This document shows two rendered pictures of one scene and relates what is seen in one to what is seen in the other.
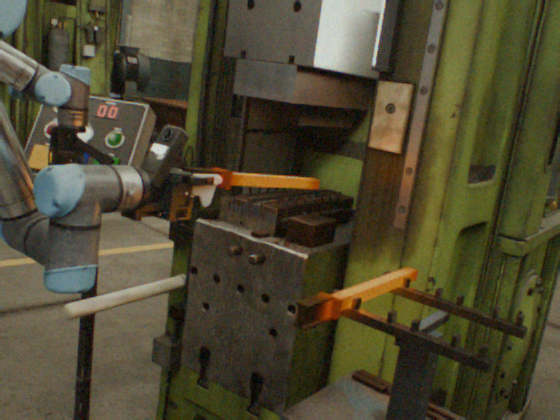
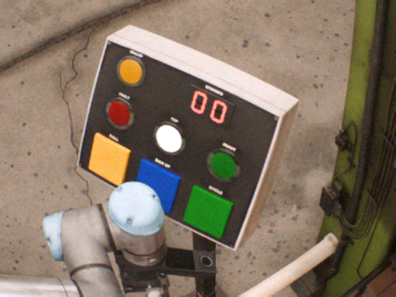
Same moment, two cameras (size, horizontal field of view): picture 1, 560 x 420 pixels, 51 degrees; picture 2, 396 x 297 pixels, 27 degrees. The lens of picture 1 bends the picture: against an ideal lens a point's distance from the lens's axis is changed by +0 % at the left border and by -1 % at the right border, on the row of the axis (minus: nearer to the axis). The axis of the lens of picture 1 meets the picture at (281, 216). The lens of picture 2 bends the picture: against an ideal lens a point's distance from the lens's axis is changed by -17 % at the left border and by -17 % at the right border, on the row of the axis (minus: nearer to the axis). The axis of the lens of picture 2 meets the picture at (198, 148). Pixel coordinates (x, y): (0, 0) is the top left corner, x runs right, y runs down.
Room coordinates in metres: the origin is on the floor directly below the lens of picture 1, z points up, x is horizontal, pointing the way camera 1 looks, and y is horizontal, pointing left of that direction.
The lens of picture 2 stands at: (0.96, 0.24, 2.45)
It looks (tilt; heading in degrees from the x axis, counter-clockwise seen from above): 58 degrees down; 23
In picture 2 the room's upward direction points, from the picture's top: 2 degrees counter-clockwise
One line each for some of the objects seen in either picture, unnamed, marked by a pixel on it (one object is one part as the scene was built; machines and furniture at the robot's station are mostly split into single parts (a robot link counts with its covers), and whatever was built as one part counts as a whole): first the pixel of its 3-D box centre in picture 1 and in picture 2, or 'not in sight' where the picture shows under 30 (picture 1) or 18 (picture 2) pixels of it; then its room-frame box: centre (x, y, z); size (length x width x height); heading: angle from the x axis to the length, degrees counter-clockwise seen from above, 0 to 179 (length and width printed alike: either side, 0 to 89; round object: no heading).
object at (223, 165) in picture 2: (114, 139); (223, 165); (1.72, 0.52, 1.09); 0.05 x 0.03 x 0.04; 56
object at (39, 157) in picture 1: (43, 158); (109, 158); (1.71, 0.73, 1.01); 0.07 x 0.05 x 0.07; 81
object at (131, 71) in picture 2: not in sight; (131, 70); (1.79, 0.71, 1.16); 0.05 x 0.03 x 0.04; 56
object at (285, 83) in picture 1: (307, 86); not in sight; (1.74, -0.02, 1.32); 0.42 x 0.20 x 0.10; 146
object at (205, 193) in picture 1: (207, 190); not in sight; (1.06, 0.14, 1.10); 0.09 x 0.03 x 0.06; 143
